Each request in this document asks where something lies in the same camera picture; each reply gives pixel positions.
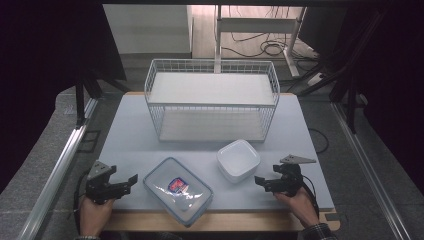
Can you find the aluminium rail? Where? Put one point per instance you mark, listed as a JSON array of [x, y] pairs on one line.
[[360, 160], [63, 153]]

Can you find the white desk frame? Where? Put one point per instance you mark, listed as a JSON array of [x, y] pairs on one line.
[[256, 25]]

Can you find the person's left hand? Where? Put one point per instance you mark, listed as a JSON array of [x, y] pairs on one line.
[[95, 216]]

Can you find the white square bowl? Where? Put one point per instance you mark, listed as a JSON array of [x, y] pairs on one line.
[[238, 161]]

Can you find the white power strip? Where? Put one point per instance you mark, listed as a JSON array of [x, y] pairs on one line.
[[315, 79]]

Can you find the clear plastic food container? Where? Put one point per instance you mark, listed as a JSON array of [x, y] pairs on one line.
[[178, 191]]

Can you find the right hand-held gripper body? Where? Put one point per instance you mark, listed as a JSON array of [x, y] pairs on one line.
[[288, 180]]

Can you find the white cabinet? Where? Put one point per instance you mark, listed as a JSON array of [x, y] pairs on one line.
[[150, 30]]

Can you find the person's right hand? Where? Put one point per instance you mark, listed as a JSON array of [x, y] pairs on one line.
[[300, 206]]

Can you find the black metal stand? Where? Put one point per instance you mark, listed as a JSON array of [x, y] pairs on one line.
[[350, 100], [80, 103]]

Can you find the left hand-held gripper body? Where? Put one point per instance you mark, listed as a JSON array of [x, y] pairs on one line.
[[100, 188]]

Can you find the pale grey table board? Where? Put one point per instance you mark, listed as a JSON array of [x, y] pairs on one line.
[[133, 140]]

